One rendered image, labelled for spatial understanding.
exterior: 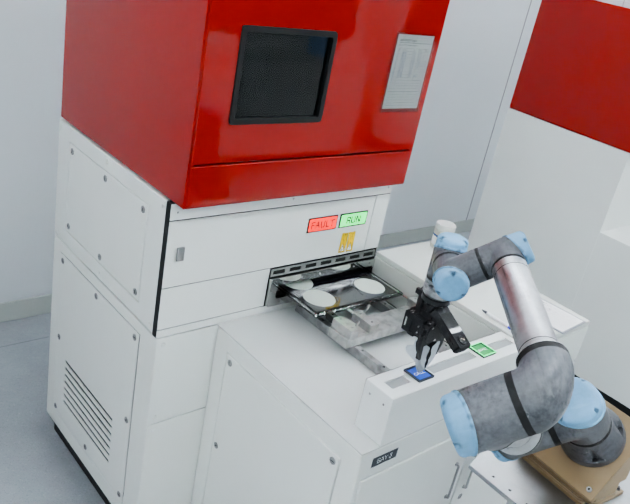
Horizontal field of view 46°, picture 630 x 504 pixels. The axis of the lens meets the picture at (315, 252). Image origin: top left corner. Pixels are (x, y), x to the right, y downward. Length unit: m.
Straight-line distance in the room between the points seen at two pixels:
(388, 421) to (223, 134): 0.80
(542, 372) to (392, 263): 1.19
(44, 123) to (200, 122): 1.64
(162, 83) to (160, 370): 0.80
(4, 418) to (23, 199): 0.95
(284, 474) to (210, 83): 1.04
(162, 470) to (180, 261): 0.73
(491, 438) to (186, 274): 1.00
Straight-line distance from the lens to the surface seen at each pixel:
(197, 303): 2.08
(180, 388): 2.23
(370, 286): 2.38
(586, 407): 1.71
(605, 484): 1.89
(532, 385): 1.31
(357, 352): 2.12
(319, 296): 2.24
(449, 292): 1.60
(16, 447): 2.98
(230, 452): 2.28
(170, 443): 2.35
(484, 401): 1.32
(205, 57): 1.74
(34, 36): 3.24
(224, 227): 2.01
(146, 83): 1.96
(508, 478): 1.90
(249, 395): 2.11
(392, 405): 1.77
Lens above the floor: 1.94
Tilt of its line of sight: 24 degrees down
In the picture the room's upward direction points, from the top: 12 degrees clockwise
